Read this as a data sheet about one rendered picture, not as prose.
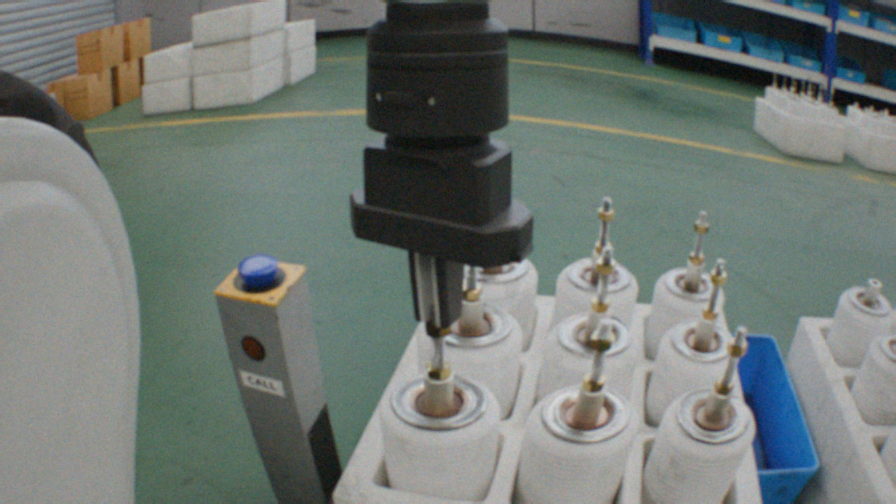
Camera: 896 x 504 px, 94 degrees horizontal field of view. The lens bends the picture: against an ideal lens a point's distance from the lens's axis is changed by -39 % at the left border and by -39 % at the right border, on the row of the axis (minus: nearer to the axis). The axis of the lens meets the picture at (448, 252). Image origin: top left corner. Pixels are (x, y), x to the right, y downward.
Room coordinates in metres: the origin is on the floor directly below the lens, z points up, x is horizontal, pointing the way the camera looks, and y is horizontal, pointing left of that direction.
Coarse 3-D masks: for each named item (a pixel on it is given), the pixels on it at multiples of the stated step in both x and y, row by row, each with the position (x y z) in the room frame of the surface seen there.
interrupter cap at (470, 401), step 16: (400, 384) 0.41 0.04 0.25; (416, 384) 0.41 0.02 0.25; (464, 384) 0.41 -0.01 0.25; (400, 400) 0.39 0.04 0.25; (416, 400) 0.39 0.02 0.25; (464, 400) 0.39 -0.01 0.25; (480, 400) 0.39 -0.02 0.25; (400, 416) 0.36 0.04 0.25; (416, 416) 0.37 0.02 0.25; (432, 416) 0.37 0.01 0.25; (448, 416) 0.37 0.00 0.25; (464, 416) 0.37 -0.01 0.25; (480, 416) 0.37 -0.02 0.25
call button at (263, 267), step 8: (256, 256) 0.48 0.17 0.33; (264, 256) 0.48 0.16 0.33; (240, 264) 0.47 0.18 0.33; (248, 264) 0.47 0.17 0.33; (256, 264) 0.47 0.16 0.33; (264, 264) 0.47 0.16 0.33; (272, 264) 0.47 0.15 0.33; (240, 272) 0.45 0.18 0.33; (248, 272) 0.45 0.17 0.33; (256, 272) 0.45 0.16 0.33; (264, 272) 0.45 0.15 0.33; (272, 272) 0.46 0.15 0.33; (248, 280) 0.45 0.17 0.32; (256, 280) 0.45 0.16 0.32; (264, 280) 0.45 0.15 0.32; (272, 280) 0.46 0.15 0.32
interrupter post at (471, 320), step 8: (464, 304) 0.49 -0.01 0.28; (472, 304) 0.49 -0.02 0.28; (480, 304) 0.50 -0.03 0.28; (464, 312) 0.49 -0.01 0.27; (472, 312) 0.49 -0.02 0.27; (480, 312) 0.50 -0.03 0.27; (464, 320) 0.49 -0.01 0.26; (472, 320) 0.49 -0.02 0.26; (480, 320) 0.50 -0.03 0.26; (464, 328) 0.49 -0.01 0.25; (472, 328) 0.49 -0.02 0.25; (480, 328) 0.50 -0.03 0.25
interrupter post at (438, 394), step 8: (424, 376) 0.39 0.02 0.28; (424, 384) 0.39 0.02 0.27; (432, 384) 0.38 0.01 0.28; (440, 384) 0.38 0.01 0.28; (448, 384) 0.38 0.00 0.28; (424, 392) 0.39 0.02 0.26; (432, 392) 0.38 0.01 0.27; (440, 392) 0.38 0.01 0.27; (448, 392) 0.38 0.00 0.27; (432, 400) 0.38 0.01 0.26; (440, 400) 0.38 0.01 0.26; (448, 400) 0.38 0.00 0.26; (432, 408) 0.38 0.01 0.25; (440, 408) 0.38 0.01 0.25; (448, 408) 0.38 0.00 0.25
